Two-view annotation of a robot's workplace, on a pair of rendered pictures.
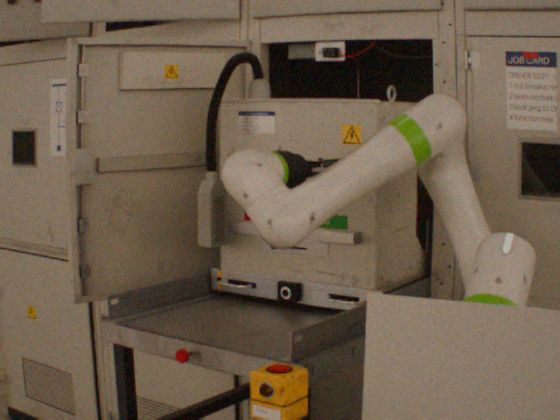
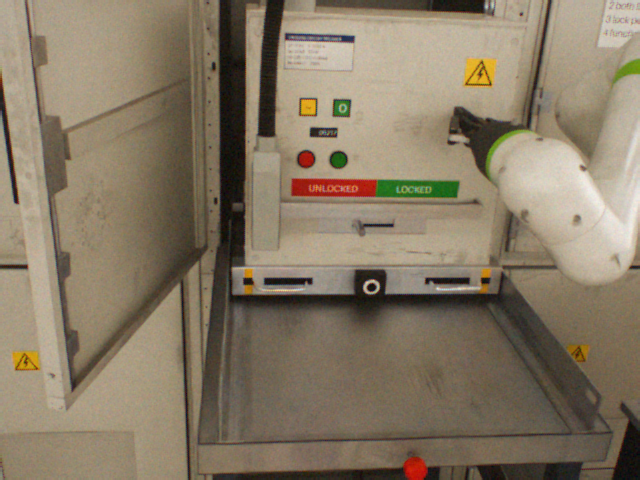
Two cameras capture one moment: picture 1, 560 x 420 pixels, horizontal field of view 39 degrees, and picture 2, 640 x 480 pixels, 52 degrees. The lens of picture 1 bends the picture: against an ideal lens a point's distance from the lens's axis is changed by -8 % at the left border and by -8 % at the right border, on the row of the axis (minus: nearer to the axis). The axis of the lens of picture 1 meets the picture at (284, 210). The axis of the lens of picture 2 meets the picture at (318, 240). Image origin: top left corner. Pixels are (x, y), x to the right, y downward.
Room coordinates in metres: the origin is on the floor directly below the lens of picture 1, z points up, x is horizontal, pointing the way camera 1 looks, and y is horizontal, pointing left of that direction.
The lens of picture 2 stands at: (1.40, 0.84, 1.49)
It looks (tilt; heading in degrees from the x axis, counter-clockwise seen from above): 23 degrees down; 319
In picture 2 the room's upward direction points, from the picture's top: 3 degrees clockwise
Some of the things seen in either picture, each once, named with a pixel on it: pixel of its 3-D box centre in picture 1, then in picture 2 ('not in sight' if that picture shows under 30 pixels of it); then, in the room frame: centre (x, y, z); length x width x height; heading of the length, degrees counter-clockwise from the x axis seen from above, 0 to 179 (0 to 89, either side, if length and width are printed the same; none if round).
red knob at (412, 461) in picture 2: (184, 355); (413, 464); (1.86, 0.23, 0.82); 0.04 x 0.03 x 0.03; 145
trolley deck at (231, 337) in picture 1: (275, 323); (371, 331); (2.16, 0.02, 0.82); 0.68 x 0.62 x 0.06; 145
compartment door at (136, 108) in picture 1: (160, 164); (126, 119); (2.46, 0.36, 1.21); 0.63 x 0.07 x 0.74; 129
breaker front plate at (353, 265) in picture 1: (293, 193); (379, 156); (2.22, -0.02, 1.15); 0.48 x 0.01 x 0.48; 55
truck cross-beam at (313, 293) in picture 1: (296, 289); (367, 275); (2.23, -0.03, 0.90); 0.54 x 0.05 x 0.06; 55
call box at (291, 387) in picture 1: (279, 393); not in sight; (1.50, 0.01, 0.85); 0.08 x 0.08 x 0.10; 55
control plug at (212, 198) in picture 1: (213, 213); (265, 197); (2.28, 0.19, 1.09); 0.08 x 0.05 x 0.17; 145
